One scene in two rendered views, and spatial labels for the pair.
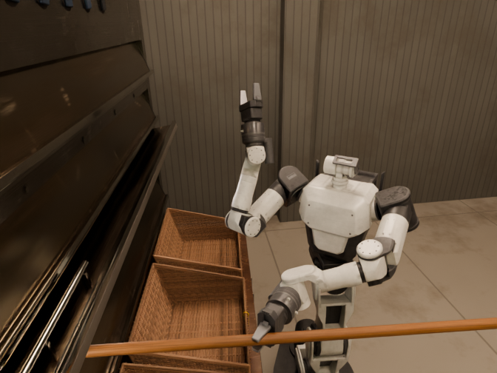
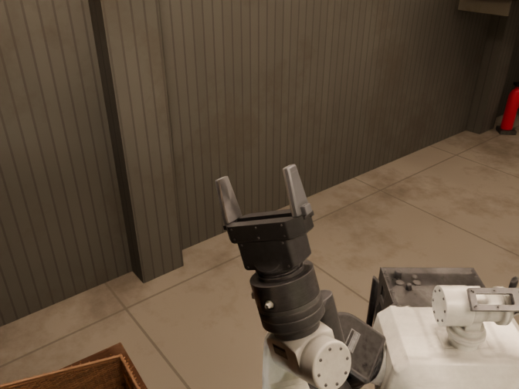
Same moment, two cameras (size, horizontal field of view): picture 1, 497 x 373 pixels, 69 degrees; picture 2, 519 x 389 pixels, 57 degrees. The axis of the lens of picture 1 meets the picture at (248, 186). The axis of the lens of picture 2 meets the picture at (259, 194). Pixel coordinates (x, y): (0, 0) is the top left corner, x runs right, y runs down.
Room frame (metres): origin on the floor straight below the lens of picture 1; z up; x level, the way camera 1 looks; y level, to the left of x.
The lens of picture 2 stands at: (0.92, 0.27, 2.02)
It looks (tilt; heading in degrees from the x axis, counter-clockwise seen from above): 29 degrees down; 329
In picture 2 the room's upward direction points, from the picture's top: straight up
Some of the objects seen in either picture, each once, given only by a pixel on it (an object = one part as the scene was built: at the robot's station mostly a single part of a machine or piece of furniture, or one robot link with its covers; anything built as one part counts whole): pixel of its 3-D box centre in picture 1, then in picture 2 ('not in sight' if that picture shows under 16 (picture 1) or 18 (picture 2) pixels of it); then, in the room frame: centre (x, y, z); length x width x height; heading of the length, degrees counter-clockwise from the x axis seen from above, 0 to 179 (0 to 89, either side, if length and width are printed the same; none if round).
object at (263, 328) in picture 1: (260, 331); not in sight; (0.73, -0.03, 1.21); 0.06 x 0.03 x 0.02; 149
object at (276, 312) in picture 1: (276, 316); not in sight; (0.80, -0.07, 1.19); 0.12 x 0.10 x 0.13; 149
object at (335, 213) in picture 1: (341, 210); (437, 366); (1.31, -0.38, 1.26); 0.34 x 0.30 x 0.36; 59
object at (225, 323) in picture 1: (196, 320); not in sight; (1.28, 0.25, 0.72); 0.56 x 0.49 x 0.28; 3
